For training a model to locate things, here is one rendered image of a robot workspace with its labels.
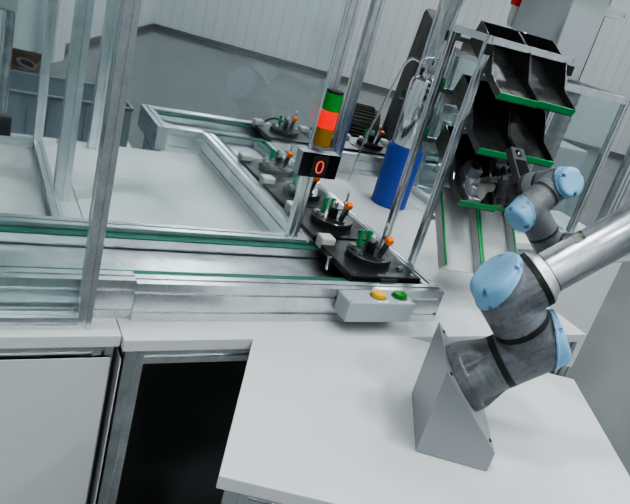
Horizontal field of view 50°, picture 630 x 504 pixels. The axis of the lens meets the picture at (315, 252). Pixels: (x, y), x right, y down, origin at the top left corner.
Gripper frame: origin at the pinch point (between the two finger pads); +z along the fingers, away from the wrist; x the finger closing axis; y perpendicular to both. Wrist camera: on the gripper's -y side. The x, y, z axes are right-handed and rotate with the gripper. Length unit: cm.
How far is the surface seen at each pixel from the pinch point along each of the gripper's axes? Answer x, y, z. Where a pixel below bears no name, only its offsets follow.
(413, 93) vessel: 13, -46, 81
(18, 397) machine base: -115, 66, -6
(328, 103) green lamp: -48, -15, 8
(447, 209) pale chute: 0.1, 6.4, 20.7
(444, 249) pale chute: -4.5, 19.6, 11.8
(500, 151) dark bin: 4.6, -10.6, 2.6
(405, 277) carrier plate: -17.3, 29.4, 9.9
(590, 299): 137, 28, 106
